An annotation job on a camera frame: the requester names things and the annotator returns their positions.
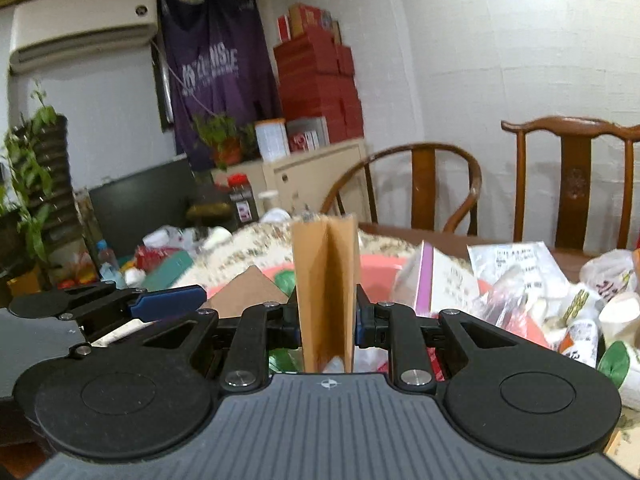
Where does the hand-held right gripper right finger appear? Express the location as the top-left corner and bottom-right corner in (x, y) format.
(355, 284), (521, 393)

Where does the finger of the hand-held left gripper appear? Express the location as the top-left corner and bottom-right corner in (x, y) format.
(59, 284), (209, 332)

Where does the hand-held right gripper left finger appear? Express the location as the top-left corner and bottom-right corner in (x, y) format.
(142, 301), (304, 393)

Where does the brown paper card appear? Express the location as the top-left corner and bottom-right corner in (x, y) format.
(291, 214), (362, 375)

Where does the wooden desktop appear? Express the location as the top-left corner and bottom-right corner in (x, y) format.
(357, 222), (601, 286)

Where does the green box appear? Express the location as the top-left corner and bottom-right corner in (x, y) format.
(152, 250), (196, 289)

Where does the pink plastic basin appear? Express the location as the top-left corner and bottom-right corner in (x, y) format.
(207, 255), (551, 356)

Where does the brown cardboard piece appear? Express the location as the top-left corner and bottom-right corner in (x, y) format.
(204, 265), (290, 317)

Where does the clear plastic bottle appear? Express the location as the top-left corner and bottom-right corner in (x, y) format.
(97, 240), (122, 286)

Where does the white box with purple edge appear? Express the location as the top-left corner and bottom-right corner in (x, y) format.
(392, 240), (482, 319)

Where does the floral tablecloth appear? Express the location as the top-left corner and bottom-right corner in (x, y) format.
(192, 220), (420, 292)

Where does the dark screen panel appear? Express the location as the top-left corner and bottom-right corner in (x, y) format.
(87, 162), (199, 259)

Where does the dark jar with red lid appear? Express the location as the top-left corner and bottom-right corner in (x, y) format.
(227, 174), (260, 223)

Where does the beige cabinet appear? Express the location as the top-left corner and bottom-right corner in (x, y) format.
(212, 139), (372, 226)

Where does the leafy plant on ribbed stand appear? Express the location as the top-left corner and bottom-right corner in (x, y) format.
(0, 80), (85, 267)

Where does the white printed plastic packet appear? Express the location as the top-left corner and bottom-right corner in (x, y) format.
(467, 241), (558, 286)

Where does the small potted plant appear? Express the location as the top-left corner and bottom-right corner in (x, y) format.
(192, 112), (258, 171)

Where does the round-back wooden chair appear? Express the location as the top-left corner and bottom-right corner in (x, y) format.
(320, 142), (484, 237)

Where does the white canister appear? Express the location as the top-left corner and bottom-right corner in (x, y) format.
(255, 117), (292, 163)

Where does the white box with red print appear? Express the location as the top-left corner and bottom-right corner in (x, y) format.
(286, 117), (331, 155)

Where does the white packet with orange print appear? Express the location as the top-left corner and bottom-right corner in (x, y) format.
(557, 285), (602, 369)

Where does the stack of red boxes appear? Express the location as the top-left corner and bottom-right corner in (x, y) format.
(272, 4), (365, 147)

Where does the white plastic bag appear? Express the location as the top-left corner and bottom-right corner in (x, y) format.
(580, 249), (639, 304)

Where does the white cup with green print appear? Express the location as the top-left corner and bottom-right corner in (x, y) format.
(597, 340), (640, 394)

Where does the straight-back wooden chair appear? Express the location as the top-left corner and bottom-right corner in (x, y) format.
(501, 116), (640, 257)

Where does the white air conditioner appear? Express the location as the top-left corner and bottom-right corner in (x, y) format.
(9, 0), (161, 76)

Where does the purple wall banner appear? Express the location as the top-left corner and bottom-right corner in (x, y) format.
(157, 0), (282, 171)

